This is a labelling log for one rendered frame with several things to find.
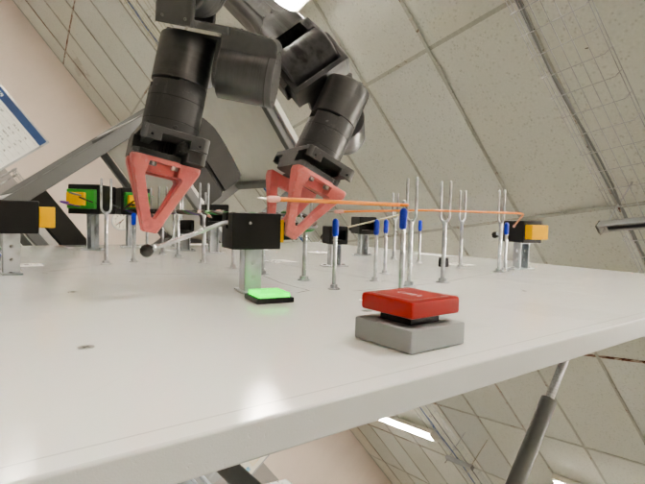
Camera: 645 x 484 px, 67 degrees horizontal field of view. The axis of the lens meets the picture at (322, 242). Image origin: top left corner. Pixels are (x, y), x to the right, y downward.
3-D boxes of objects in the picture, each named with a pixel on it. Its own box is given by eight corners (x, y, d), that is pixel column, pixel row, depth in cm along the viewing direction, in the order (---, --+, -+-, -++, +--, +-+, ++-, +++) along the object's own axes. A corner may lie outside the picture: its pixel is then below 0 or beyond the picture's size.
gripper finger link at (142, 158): (173, 236, 56) (190, 156, 56) (187, 239, 50) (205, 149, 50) (109, 224, 53) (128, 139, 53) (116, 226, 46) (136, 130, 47)
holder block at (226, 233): (221, 247, 56) (222, 212, 56) (267, 246, 59) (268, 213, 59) (231, 250, 53) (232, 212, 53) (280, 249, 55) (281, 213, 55)
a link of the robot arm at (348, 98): (328, 60, 59) (372, 75, 58) (333, 89, 65) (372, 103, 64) (304, 110, 58) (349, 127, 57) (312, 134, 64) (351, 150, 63)
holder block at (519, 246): (501, 264, 100) (503, 220, 99) (541, 270, 89) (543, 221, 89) (482, 264, 98) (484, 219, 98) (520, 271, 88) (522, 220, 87)
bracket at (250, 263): (233, 289, 58) (234, 247, 57) (252, 288, 59) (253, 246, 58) (246, 295, 54) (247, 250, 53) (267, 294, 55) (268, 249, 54)
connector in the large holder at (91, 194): (97, 208, 106) (97, 189, 105) (90, 208, 103) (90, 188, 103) (70, 208, 106) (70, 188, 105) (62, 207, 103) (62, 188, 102)
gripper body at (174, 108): (185, 167, 57) (198, 105, 57) (207, 158, 48) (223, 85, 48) (126, 152, 54) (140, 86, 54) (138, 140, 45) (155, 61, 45)
